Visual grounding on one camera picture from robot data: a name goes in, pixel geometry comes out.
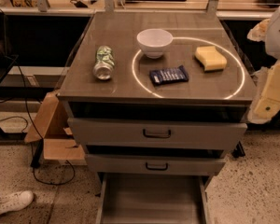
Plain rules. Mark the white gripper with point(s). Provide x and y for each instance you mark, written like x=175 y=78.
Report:
x=279 y=34

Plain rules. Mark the grey bottom drawer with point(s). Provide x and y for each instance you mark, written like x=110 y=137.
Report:
x=152 y=199

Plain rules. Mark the grey drawer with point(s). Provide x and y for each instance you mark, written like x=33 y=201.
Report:
x=148 y=133
x=152 y=199
x=153 y=165

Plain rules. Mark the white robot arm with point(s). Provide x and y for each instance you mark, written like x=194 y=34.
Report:
x=269 y=32

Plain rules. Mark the grey drawer cabinet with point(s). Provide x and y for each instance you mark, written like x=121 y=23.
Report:
x=214 y=96

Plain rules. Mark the grey middle drawer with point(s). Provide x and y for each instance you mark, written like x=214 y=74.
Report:
x=153 y=165

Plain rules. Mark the grey top drawer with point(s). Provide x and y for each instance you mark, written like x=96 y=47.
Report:
x=148 y=133

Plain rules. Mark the yellow sponge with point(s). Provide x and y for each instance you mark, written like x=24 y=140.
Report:
x=210 y=58

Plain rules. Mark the blue snack packet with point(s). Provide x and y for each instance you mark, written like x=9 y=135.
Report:
x=169 y=75

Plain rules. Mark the white bowl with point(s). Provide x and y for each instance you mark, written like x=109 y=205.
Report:
x=154 y=42

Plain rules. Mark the green soda can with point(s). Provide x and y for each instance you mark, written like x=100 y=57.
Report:
x=104 y=63

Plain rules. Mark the cardboard box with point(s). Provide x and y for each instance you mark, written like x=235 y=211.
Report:
x=50 y=126

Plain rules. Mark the white sneaker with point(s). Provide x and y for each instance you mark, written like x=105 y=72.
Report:
x=16 y=201

